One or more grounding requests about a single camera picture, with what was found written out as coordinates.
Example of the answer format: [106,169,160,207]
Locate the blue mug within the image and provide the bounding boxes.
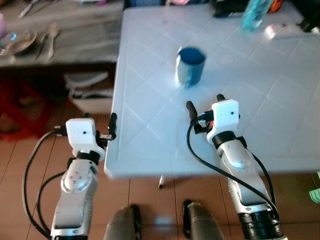
[174,46,208,90]

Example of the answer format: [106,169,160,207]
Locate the red plastic stool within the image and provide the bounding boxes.
[0,76,53,137]

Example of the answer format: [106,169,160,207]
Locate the grey side table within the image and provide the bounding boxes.
[0,0,125,69]

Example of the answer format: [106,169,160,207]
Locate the metal fork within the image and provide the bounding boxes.
[36,32,49,58]

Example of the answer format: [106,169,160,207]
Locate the teal water bottle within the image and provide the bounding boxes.
[241,0,274,33]

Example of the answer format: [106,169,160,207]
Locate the black box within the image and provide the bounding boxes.
[209,0,252,19]

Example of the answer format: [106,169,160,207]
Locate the grey left robot leg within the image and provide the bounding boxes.
[103,204,143,240]

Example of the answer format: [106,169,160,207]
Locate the grey robot leg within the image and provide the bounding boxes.
[182,199,227,240]
[103,204,143,240]

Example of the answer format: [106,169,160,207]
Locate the white power strip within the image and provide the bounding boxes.
[264,23,315,41]

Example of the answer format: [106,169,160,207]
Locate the green plastic stool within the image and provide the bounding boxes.
[308,172,320,204]

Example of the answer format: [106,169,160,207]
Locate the metal plate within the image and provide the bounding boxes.
[4,29,39,56]

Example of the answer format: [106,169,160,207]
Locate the grey right robot leg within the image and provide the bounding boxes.
[182,199,227,240]

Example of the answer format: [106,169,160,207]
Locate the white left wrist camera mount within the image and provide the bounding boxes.
[66,118,106,160]

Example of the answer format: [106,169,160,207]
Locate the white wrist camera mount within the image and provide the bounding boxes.
[206,99,240,144]
[66,118,106,160]

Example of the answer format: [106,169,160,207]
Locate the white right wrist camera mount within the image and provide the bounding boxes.
[206,99,240,144]

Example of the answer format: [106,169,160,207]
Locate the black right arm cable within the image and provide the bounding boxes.
[187,116,281,221]

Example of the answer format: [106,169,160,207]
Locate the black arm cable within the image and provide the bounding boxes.
[187,116,281,221]
[21,128,68,240]

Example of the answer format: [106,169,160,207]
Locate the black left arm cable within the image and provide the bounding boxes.
[21,128,68,240]

